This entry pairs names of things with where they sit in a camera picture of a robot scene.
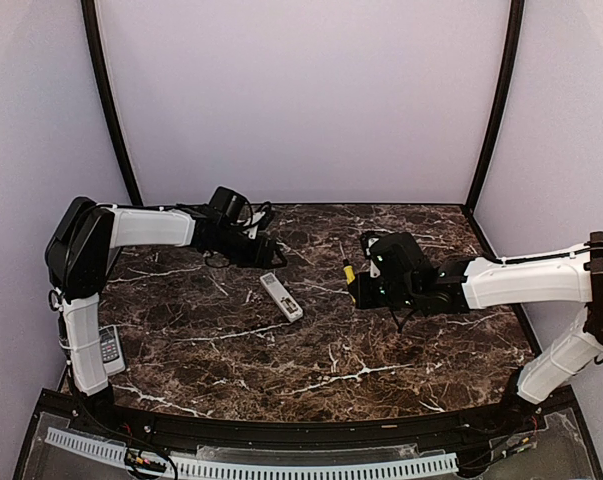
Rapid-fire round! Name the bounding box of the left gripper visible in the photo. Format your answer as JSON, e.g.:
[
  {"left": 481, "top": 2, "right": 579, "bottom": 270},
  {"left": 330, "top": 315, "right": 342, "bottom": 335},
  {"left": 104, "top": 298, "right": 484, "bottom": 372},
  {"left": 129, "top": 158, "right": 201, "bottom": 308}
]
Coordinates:
[{"left": 208, "top": 224, "right": 288, "bottom": 270}]

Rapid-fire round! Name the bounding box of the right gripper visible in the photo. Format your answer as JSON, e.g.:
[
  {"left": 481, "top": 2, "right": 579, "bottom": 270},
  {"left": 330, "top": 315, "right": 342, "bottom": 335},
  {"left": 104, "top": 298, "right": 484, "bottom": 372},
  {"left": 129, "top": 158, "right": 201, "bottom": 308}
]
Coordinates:
[{"left": 349, "top": 270, "right": 420, "bottom": 309}]

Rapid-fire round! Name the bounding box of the yellow handled screwdriver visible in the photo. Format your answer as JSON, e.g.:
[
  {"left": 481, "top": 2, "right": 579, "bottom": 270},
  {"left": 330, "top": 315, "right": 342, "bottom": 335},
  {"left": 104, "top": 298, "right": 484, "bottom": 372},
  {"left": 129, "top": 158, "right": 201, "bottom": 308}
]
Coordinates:
[{"left": 339, "top": 244, "right": 356, "bottom": 285}]

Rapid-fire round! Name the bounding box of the white remote control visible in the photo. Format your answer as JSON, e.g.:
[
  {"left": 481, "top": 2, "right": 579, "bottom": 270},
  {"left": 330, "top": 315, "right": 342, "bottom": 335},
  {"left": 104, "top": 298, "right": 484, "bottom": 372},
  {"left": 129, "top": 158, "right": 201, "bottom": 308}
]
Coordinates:
[{"left": 260, "top": 272, "right": 303, "bottom": 322}]

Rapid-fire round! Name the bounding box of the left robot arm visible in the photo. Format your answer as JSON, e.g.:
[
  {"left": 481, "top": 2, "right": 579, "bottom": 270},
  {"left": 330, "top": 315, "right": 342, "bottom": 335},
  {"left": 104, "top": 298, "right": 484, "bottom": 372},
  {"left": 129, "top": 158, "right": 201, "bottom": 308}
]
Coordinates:
[{"left": 44, "top": 186, "right": 287, "bottom": 396}]

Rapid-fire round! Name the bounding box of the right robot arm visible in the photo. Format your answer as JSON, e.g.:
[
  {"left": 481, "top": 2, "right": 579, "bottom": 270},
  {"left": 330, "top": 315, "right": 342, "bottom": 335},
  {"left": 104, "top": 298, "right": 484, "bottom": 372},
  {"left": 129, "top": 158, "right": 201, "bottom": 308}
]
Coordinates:
[{"left": 343, "top": 231, "right": 603, "bottom": 434}]

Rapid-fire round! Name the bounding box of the grey remote control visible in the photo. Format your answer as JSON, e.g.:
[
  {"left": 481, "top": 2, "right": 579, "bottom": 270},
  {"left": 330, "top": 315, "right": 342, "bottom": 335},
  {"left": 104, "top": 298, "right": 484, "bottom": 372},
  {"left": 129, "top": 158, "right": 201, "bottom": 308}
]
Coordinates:
[{"left": 99, "top": 325, "right": 126, "bottom": 377}]

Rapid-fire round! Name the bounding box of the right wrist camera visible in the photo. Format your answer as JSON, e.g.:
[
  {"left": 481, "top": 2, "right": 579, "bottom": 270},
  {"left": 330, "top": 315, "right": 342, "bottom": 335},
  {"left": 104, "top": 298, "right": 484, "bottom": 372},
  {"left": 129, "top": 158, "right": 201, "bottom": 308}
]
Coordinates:
[{"left": 359, "top": 230, "right": 384, "bottom": 260}]

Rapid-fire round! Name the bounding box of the white slotted cable duct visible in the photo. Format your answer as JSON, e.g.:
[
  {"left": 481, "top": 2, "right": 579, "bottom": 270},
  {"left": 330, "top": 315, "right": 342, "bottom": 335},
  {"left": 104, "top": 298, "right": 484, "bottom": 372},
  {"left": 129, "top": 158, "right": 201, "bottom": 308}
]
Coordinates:
[{"left": 45, "top": 427, "right": 459, "bottom": 479}]

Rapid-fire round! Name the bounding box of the black front rail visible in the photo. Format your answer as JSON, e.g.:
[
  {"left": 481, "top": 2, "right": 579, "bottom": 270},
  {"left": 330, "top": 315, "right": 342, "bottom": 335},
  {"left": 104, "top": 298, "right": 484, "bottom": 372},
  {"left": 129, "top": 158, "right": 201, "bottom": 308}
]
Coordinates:
[{"left": 70, "top": 389, "right": 572, "bottom": 451}]

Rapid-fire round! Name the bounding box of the left black frame post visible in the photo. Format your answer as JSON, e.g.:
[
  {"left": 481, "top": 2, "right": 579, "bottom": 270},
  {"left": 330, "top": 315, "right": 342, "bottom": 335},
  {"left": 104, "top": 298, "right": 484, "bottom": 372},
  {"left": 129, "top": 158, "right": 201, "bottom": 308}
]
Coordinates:
[{"left": 80, "top": 0, "right": 143, "bottom": 206}]

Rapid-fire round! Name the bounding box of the black frame post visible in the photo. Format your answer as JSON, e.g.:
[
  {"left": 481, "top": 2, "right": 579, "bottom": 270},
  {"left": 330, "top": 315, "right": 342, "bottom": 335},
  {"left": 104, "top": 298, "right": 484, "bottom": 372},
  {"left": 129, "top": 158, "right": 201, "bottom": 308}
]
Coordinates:
[
  {"left": 464, "top": 0, "right": 525, "bottom": 216},
  {"left": 80, "top": 0, "right": 143, "bottom": 206}
]

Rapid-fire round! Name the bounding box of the right black frame post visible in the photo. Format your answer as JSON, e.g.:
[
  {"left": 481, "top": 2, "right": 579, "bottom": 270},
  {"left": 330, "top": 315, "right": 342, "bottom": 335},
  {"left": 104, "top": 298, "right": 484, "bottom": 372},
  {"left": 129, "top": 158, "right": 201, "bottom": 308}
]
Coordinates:
[{"left": 464, "top": 0, "right": 525, "bottom": 216}]

